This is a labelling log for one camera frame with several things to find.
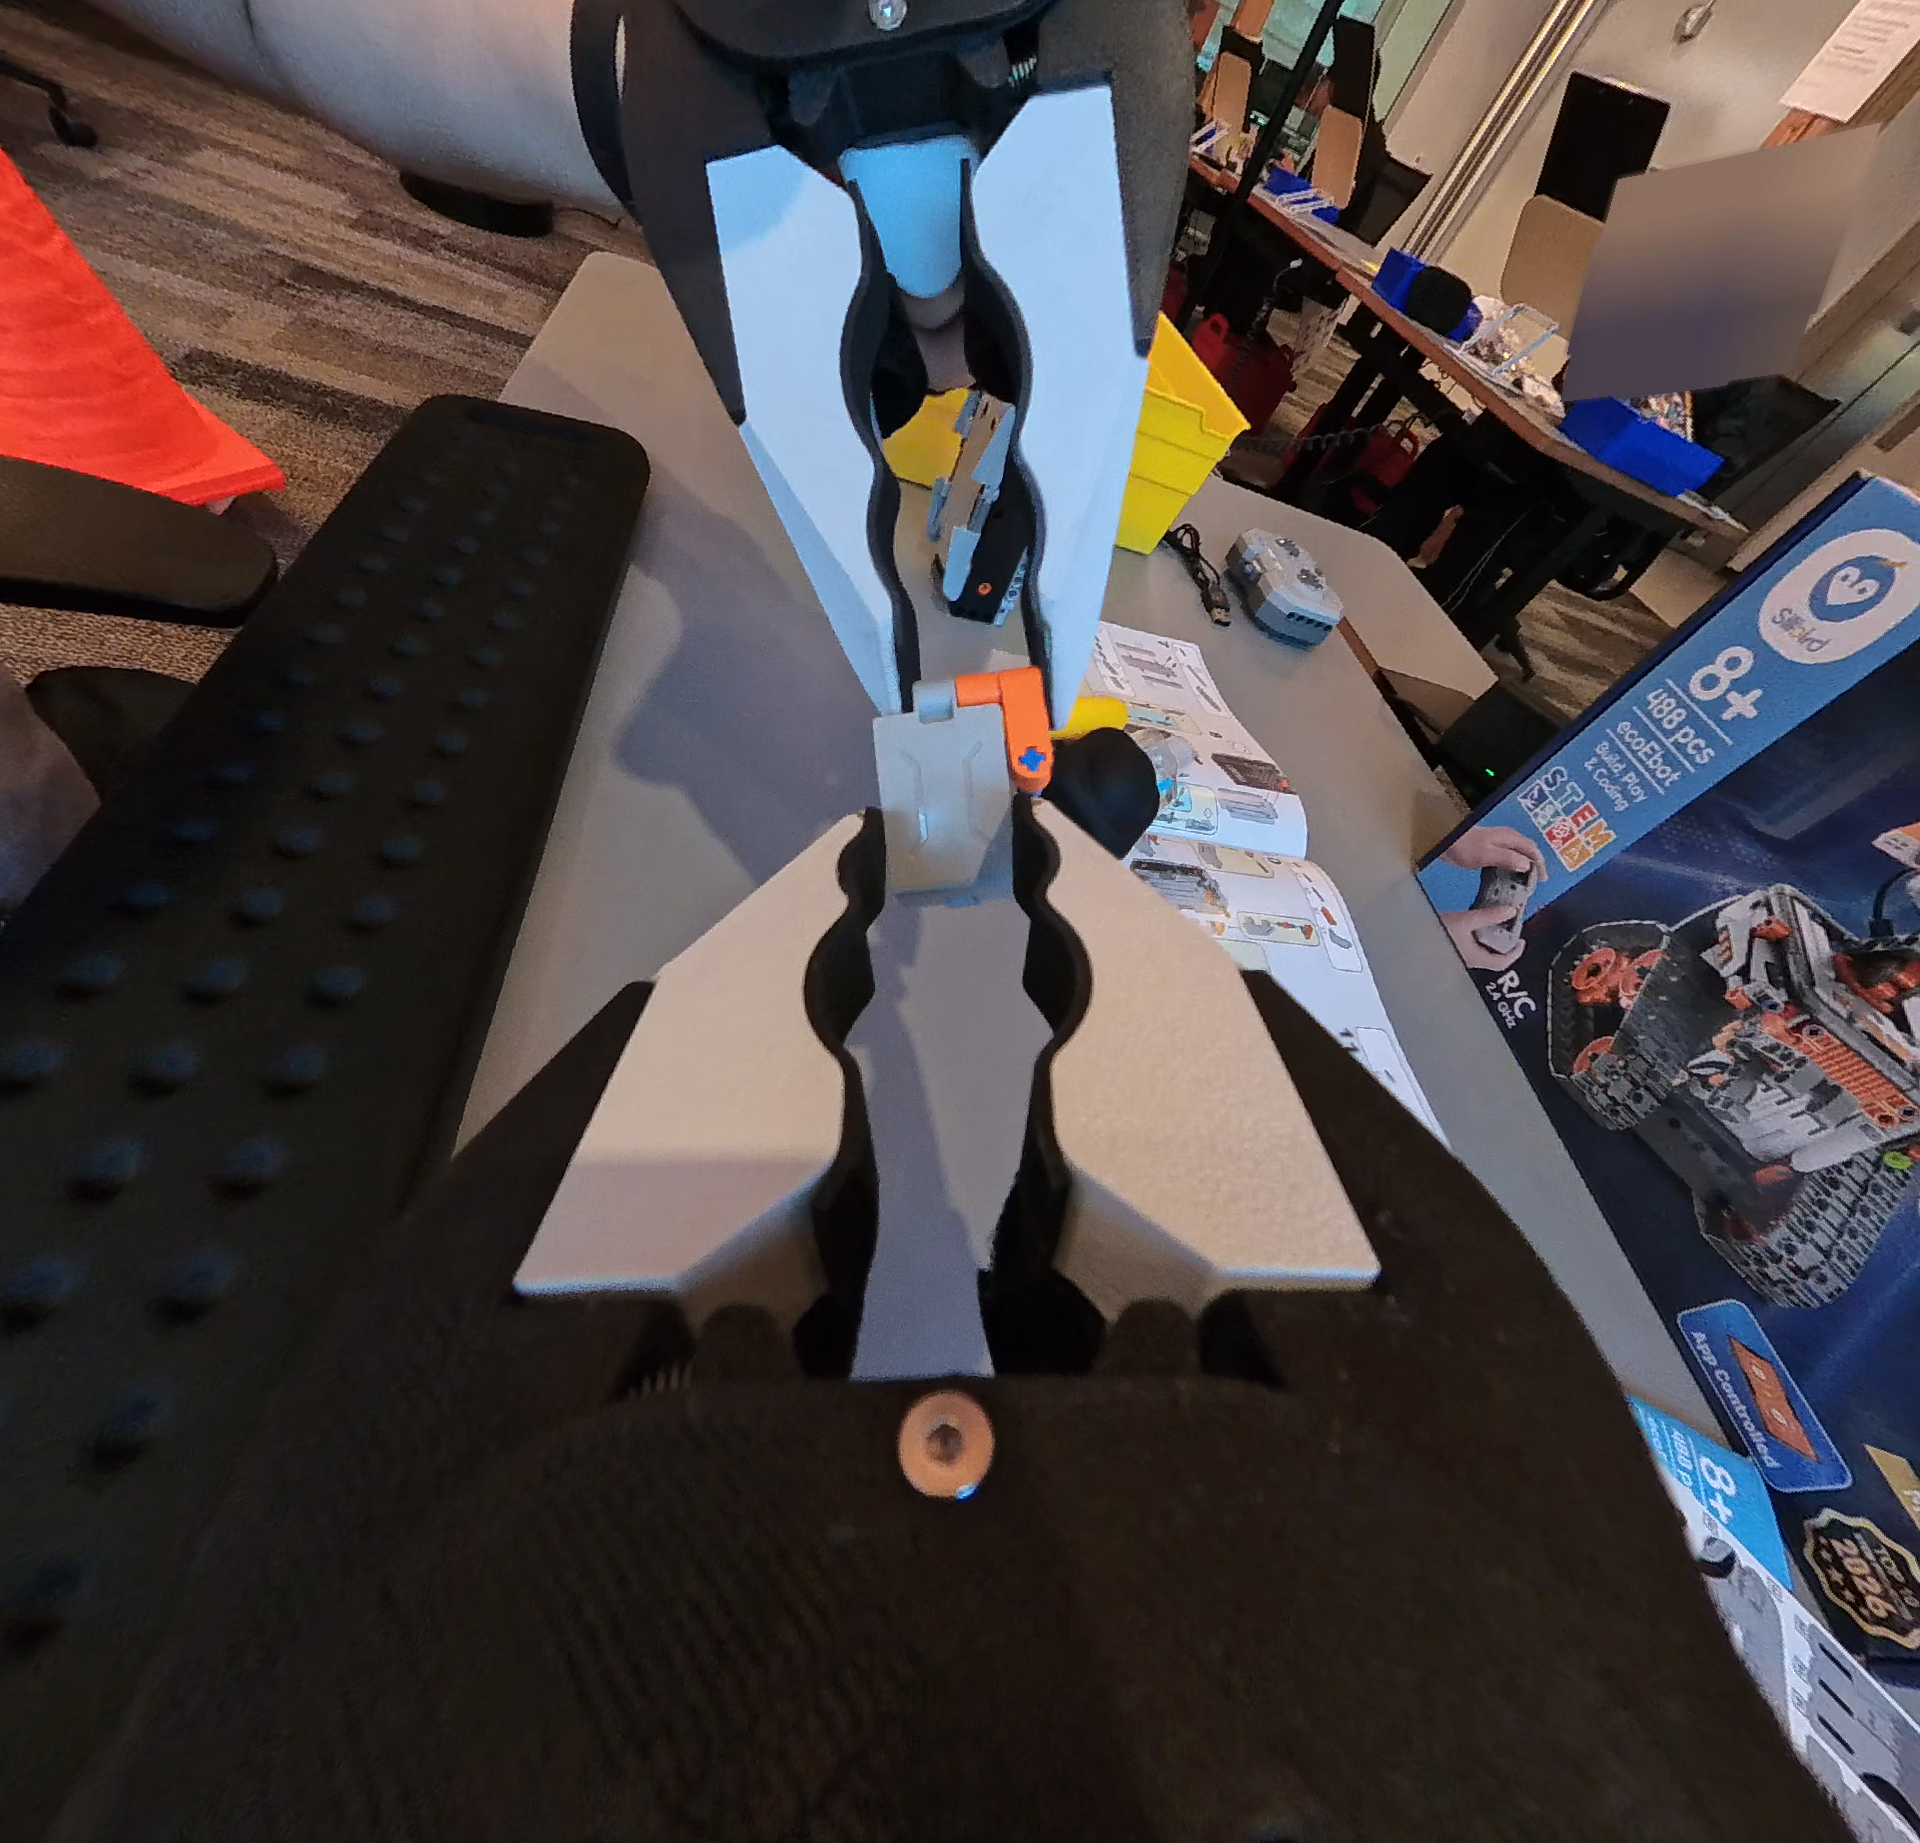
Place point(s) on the clear sanitizer bottle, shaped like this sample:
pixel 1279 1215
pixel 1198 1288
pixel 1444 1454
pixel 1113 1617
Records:
pixel 1173 778

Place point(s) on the grey remote control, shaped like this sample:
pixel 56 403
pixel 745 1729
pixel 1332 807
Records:
pixel 1281 589

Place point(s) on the black perforated office chair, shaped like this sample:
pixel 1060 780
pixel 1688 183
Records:
pixel 301 823

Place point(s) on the black grey brick assembly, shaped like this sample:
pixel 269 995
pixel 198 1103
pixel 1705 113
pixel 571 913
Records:
pixel 981 583

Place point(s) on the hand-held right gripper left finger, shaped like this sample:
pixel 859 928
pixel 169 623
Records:
pixel 690 1123

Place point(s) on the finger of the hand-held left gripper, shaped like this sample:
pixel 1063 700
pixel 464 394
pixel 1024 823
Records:
pixel 1081 374
pixel 780 374

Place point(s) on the yellow parts bin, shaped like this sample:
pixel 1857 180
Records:
pixel 1185 434

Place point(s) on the wooden sheet stand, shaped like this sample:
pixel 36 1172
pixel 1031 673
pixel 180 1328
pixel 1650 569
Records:
pixel 1551 259

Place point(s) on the black rubber tyre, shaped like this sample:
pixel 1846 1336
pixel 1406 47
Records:
pixel 1111 794

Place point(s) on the black chair armrest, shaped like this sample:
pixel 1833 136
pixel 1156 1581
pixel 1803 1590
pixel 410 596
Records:
pixel 136 553

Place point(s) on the red plastic container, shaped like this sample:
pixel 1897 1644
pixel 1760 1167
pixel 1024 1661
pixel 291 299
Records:
pixel 1246 366

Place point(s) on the blue parts bin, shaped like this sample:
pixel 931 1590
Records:
pixel 1410 284
pixel 1641 449

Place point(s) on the black backed sheet stand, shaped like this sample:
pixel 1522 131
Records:
pixel 1605 148

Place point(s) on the grey desk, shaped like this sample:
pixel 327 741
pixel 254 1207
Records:
pixel 601 374

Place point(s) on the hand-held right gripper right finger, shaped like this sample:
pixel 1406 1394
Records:
pixel 1201 1123

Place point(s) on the grey panel brick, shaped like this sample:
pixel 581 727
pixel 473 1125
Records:
pixel 937 808

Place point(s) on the white wall notice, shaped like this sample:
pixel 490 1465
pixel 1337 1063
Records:
pixel 1860 29

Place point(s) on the black box with green light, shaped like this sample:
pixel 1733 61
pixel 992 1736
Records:
pixel 1501 741

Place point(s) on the blue robot kit box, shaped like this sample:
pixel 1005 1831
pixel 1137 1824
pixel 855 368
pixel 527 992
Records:
pixel 1725 823

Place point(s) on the open instruction booklet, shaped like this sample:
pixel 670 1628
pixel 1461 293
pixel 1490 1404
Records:
pixel 1306 958

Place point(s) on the orange connector brick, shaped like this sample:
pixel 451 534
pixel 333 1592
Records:
pixel 996 689

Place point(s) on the orange traffic cone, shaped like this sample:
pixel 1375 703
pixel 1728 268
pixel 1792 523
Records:
pixel 91 374

